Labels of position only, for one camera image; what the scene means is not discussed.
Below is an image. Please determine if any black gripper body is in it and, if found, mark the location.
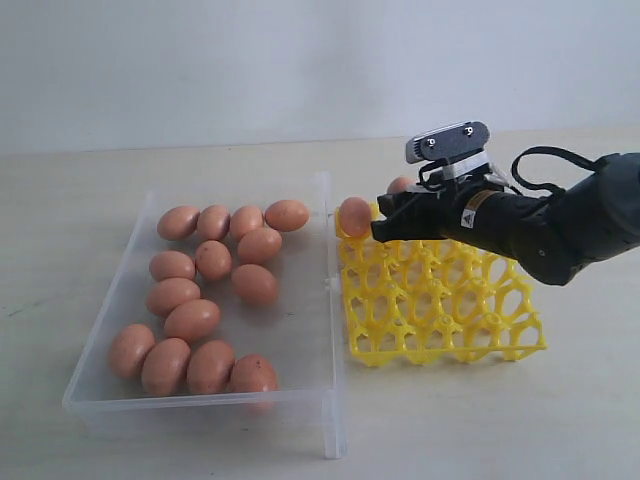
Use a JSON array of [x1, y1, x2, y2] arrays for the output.
[[434, 177, 585, 286]]

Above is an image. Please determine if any brown egg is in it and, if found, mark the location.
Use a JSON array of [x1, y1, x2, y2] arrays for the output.
[[163, 299, 221, 343], [231, 264, 279, 306], [145, 277, 201, 318], [386, 176, 415, 194], [196, 204, 231, 241], [195, 240, 232, 282], [186, 340, 235, 395], [339, 196, 372, 237], [237, 227, 282, 264], [108, 323, 156, 379], [141, 338, 191, 397], [156, 205, 200, 241], [229, 354, 280, 393], [148, 250, 196, 281], [264, 199, 310, 232], [229, 205, 264, 242]]

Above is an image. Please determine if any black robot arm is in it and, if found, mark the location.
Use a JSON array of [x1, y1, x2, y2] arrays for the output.
[[371, 146, 639, 286]]

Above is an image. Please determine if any yellow plastic egg tray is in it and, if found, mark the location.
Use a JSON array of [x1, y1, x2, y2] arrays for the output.
[[335, 227, 547, 367]]

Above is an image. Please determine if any clear plastic tray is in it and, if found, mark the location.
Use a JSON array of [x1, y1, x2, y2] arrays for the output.
[[63, 173, 346, 458]]

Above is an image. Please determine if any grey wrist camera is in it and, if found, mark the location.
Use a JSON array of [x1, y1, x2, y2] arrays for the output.
[[405, 121, 490, 172]]

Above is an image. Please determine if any black cable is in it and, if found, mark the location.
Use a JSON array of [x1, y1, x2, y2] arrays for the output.
[[509, 145, 604, 196]]

